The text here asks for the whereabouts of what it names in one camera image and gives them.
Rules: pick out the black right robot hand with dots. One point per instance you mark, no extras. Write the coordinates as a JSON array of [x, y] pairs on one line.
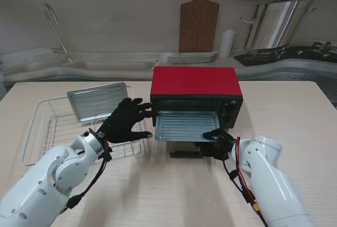
[[213, 153]]

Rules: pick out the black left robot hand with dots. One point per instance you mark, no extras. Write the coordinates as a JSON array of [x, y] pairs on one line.
[[121, 127]]

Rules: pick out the ribbed metal baking tray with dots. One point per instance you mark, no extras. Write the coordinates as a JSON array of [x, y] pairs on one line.
[[92, 100], [184, 125]]

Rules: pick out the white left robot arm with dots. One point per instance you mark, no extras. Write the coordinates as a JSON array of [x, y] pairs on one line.
[[39, 182]]

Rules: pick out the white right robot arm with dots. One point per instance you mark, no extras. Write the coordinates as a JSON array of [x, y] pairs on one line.
[[273, 185]]

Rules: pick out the black oven knob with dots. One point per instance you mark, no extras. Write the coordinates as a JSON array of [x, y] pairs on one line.
[[228, 119], [229, 109]]

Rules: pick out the red-topped black toaster oven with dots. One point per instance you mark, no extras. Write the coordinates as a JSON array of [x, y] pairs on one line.
[[194, 82]]

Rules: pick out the white kitchen sink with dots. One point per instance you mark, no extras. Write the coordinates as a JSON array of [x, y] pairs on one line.
[[110, 65]]

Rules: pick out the stack of white plates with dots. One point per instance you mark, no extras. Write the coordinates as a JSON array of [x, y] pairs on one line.
[[190, 58]]

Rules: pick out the chrome kitchen faucet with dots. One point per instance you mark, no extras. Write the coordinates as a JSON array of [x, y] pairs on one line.
[[60, 41]]

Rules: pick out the white cylindrical bottle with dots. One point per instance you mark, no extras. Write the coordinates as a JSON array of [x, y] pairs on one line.
[[227, 44]]

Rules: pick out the black gas stove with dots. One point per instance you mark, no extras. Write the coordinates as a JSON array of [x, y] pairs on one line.
[[289, 55]]

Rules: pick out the brown wooden cutting board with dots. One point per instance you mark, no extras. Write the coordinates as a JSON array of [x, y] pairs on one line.
[[198, 24]]

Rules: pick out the stainless steel stock pot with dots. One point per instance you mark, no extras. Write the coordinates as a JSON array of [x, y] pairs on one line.
[[276, 24]]

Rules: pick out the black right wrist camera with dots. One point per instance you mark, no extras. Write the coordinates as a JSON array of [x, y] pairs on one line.
[[223, 141]]

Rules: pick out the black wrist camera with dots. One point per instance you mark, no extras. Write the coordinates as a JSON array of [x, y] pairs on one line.
[[223, 141], [109, 156]]

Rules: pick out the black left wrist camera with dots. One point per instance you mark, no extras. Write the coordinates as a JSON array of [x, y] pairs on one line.
[[109, 156]]

